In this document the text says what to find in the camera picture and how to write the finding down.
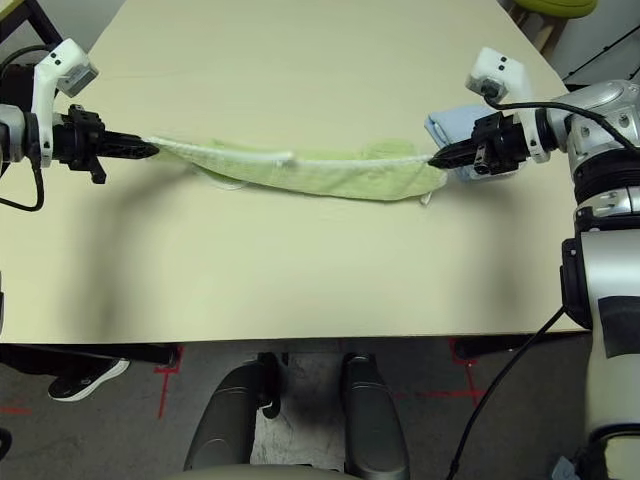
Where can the black and white sneaker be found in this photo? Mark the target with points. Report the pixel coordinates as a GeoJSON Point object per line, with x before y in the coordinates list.
{"type": "Point", "coordinates": [85, 382]}

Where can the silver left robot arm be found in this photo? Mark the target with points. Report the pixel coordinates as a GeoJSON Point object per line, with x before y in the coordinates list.
{"type": "Point", "coordinates": [10, 132]}

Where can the green towel with white trim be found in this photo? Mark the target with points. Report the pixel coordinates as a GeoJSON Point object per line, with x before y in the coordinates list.
{"type": "Point", "coordinates": [325, 177]}

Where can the lime green chair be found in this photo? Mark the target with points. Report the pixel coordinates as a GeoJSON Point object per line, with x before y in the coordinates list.
{"type": "Point", "coordinates": [555, 7]}

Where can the grey right robot leg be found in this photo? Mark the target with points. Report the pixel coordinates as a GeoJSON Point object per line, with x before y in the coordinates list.
{"type": "Point", "coordinates": [372, 415]}

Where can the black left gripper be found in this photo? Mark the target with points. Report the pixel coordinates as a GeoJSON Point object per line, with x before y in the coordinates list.
{"type": "Point", "coordinates": [77, 140]}

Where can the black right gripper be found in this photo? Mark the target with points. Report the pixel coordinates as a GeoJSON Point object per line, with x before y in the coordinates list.
{"type": "Point", "coordinates": [500, 142]}

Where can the folded light blue towel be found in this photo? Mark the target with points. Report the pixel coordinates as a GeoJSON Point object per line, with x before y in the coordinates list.
{"type": "Point", "coordinates": [452, 125]}

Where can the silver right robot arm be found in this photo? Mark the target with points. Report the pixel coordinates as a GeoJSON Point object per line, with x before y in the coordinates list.
{"type": "Point", "coordinates": [610, 280]}

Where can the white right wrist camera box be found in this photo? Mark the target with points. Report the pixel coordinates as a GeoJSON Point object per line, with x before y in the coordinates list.
{"type": "Point", "coordinates": [502, 70]}

